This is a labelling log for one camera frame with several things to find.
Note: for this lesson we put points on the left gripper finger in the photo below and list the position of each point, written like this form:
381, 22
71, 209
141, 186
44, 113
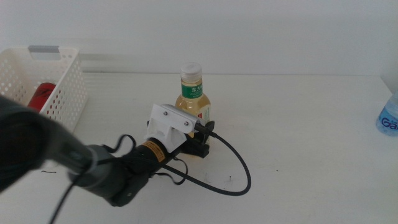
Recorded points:
210, 126

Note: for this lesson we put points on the yellow tea bottle green label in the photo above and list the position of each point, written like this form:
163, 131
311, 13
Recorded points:
191, 90

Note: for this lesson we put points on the red cola can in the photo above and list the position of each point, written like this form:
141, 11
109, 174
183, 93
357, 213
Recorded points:
42, 95

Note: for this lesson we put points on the clear water bottle blue label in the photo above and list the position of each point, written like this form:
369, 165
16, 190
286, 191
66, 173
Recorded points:
388, 121

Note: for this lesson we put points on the white perforated plastic basket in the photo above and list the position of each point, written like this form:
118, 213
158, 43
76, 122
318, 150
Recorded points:
71, 93

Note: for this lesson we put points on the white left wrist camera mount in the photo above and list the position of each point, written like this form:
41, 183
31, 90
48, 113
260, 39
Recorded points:
164, 124

